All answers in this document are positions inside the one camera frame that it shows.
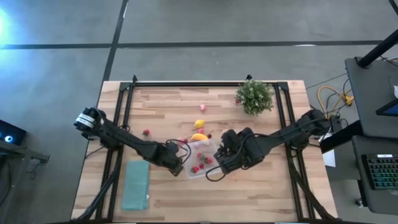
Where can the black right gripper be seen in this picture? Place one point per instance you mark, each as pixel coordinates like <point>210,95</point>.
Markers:
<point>239,154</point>

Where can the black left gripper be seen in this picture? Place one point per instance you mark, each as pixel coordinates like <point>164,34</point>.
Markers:
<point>168,157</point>

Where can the yellow toy banana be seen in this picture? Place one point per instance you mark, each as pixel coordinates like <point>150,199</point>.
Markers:
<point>199,137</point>

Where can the pink toy peach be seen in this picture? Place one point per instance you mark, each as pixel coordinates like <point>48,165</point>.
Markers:
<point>202,107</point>
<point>180,140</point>
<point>201,130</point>

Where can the yellow toy lemon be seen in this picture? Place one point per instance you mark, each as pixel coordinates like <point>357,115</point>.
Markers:
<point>199,124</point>

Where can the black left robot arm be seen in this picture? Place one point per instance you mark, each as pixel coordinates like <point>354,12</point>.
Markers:
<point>124,138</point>

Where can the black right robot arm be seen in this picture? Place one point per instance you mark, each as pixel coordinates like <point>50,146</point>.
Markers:
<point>280,135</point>

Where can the clear plastic tupperware container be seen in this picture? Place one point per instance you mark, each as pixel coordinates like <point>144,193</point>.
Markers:
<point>194,154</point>

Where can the teal folded cloth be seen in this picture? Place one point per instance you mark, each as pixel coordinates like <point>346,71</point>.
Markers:
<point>136,185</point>

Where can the small red round fruit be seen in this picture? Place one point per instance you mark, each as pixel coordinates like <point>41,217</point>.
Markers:
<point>237,101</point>

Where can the green plant in black pot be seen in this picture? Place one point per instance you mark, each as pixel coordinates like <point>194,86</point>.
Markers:
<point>255,97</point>

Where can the white paper sheet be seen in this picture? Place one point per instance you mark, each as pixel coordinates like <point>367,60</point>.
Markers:
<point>329,158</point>

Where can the grey desk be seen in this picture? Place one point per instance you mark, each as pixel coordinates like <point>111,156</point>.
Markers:
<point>367,93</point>
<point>373,202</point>

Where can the black backlit keyboard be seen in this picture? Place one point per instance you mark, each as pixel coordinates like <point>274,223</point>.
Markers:
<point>383,171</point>

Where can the dark tablet screen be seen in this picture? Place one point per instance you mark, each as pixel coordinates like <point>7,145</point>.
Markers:
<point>388,109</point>

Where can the black pole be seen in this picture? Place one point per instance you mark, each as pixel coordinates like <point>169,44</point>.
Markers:
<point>377,49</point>

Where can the black aluminium table frame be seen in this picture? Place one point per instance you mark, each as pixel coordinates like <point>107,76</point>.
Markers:
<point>202,84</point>

